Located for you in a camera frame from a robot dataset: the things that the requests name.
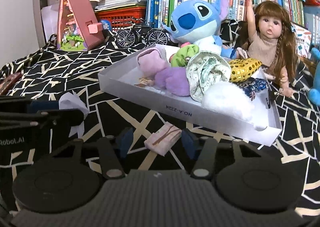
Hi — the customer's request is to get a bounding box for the small pink cloth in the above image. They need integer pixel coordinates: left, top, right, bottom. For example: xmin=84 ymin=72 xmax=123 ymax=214
xmin=144 ymin=122 xmax=182 ymax=157

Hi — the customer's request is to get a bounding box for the gold sequin scrunchie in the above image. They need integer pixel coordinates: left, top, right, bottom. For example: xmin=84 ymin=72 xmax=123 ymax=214
xmin=229 ymin=58 xmax=262 ymax=83

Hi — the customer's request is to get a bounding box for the green scrunchie with bell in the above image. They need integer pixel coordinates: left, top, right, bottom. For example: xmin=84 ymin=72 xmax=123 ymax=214
xmin=170 ymin=44 xmax=199 ymax=67

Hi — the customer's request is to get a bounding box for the light pink soft cloth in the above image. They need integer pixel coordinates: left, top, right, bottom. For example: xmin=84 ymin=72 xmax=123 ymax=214
xmin=136 ymin=46 xmax=170 ymax=78

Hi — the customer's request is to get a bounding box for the pink fuzzy scrunchie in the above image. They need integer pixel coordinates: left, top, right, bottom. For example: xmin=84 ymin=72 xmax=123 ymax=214
xmin=169 ymin=42 xmax=190 ymax=63

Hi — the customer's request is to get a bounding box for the black white patterned cloth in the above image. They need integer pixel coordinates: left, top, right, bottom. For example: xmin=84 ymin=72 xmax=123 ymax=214
xmin=1 ymin=38 xmax=319 ymax=217

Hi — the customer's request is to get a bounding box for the white crumpled paper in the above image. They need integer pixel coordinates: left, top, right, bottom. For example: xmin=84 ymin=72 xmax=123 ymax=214
xmin=59 ymin=91 xmax=89 ymax=138

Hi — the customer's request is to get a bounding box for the white fluffy scrunchie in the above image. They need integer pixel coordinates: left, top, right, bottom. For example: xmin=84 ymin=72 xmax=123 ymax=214
xmin=201 ymin=82 xmax=269 ymax=131

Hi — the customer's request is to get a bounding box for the white shallow cardboard box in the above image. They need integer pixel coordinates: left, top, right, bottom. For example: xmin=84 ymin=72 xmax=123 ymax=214
xmin=98 ymin=51 xmax=282 ymax=146

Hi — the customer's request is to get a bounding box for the purple fuzzy scrunchie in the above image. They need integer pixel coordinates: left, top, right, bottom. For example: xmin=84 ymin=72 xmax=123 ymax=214
xmin=155 ymin=67 xmax=190 ymax=97

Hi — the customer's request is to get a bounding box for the dark blue patterned scrunchie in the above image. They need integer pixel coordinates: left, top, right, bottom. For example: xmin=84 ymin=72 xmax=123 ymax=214
xmin=236 ymin=77 xmax=267 ymax=101

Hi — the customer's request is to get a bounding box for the pale green floral scrunchie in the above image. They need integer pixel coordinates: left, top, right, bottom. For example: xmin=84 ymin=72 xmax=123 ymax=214
xmin=186 ymin=51 xmax=231 ymax=102

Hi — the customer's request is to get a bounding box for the pink miniature house model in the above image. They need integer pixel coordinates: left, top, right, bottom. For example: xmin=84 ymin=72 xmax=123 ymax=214
xmin=57 ymin=0 xmax=104 ymax=51

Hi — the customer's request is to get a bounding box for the miniature black bicycle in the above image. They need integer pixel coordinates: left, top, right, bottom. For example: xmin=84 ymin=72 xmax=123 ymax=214
xmin=116 ymin=17 xmax=169 ymax=48

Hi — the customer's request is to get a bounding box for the blue round plush toy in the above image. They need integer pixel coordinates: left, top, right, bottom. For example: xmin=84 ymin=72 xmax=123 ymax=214
xmin=308 ymin=47 xmax=320 ymax=106

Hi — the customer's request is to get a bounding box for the brown haired baby doll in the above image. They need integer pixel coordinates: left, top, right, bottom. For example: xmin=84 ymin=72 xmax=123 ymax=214
xmin=236 ymin=0 xmax=297 ymax=97

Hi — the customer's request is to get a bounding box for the blue Stitch plush toy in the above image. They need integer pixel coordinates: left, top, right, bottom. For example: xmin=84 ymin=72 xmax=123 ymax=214
xmin=162 ymin=0 xmax=237 ymax=59

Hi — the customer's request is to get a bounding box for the red plastic basket left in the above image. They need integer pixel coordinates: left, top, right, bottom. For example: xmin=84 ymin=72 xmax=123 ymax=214
xmin=95 ymin=6 xmax=146 ymax=32

